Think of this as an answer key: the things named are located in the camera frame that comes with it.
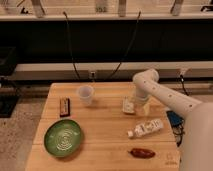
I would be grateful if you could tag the blue device with cables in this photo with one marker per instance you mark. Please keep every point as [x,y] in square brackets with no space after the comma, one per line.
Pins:
[174,119]

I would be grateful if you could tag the green ceramic bowl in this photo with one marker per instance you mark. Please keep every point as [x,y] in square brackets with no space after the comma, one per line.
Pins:
[63,138]

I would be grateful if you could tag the white plastic bottle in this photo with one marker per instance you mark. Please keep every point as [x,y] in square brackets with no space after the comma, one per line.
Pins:
[146,128]

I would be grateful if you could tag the white wall power outlet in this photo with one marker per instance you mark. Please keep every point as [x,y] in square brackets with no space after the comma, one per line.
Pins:
[93,75]

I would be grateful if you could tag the red brown chili pepper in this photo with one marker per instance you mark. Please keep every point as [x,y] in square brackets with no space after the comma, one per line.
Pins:
[142,153]

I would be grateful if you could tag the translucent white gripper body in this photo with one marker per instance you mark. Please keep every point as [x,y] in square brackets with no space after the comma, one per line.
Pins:
[142,106]

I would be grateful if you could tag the dark brown rectangular block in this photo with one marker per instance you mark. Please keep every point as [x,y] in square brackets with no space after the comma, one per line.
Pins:
[64,107]

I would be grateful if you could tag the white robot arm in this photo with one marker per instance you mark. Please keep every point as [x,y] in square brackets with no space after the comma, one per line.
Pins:
[196,151]

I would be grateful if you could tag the white ceramic cup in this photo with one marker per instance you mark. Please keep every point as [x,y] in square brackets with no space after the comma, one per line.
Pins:
[85,93]

